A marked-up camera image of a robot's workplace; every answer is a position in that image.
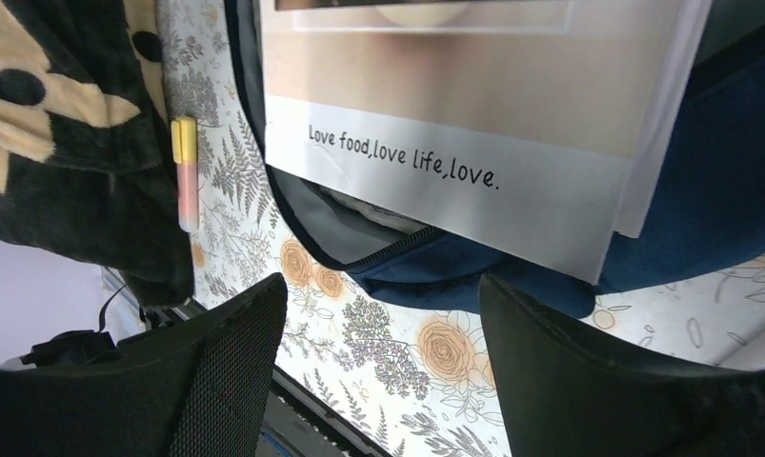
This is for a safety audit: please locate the floral table mat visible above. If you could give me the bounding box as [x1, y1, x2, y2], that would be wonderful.
[157, 1, 765, 456]

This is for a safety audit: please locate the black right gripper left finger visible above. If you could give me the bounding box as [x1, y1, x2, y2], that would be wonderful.
[0, 273, 288, 456]

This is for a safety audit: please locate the pink highlighter pen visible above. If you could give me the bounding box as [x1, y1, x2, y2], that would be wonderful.
[171, 116, 199, 233]

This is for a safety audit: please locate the navy blue backpack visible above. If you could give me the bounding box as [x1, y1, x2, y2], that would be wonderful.
[225, 1, 765, 317]

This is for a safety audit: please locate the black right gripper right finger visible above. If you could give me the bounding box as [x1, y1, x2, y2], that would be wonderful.
[479, 275, 765, 456]

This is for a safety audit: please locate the black floral blanket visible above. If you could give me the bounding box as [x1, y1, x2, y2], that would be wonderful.
[0, 1, 194, 308]

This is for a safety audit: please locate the beige tape box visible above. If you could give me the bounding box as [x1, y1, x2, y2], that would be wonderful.
[258, 1, 711, 284]

